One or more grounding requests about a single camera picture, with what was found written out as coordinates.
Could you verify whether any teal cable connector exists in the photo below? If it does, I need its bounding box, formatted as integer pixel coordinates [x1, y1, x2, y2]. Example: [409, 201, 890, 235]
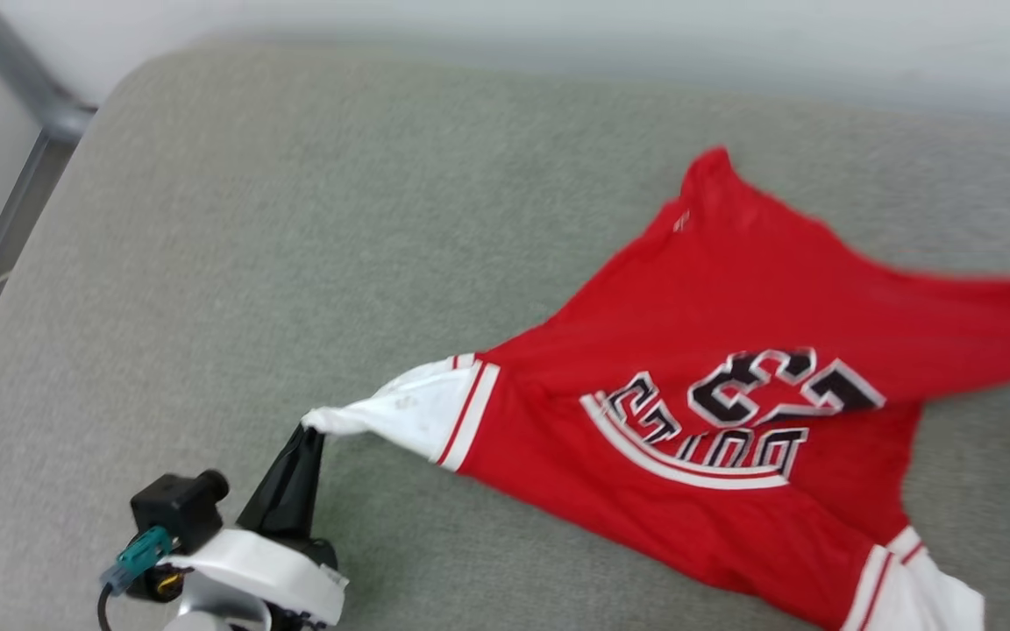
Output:
[100, 526, 174, 597]

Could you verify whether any grey metal frame rail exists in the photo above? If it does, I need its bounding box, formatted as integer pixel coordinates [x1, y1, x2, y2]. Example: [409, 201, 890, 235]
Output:
[0, 0, 99, 362]

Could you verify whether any red and white basketball jersey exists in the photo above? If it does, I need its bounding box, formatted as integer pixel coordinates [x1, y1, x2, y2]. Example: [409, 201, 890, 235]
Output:
[302, 147, 1010, 631]

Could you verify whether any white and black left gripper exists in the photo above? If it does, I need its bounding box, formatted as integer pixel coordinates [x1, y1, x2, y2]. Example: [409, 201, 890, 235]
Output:
[159, 425, 350, 631]

